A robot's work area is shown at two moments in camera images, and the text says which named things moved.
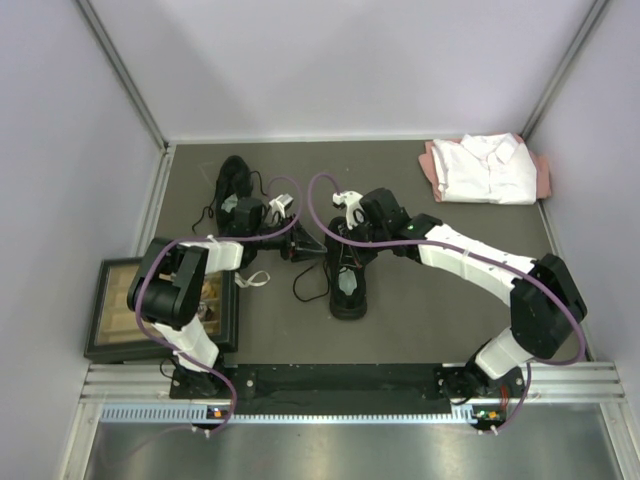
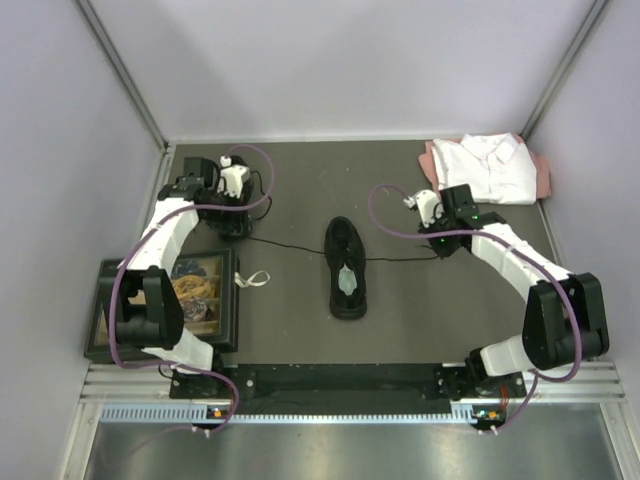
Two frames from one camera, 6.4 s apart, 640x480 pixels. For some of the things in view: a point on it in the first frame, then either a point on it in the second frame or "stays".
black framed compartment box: x=114 y=331 stays
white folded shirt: x=486 y=168 stays
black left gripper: x=306 y=246 -> x=211 y=223
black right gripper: x=369 y=256 -> x=444 y=252
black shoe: x=346 y=272 stays
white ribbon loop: x=246 y=283 stays
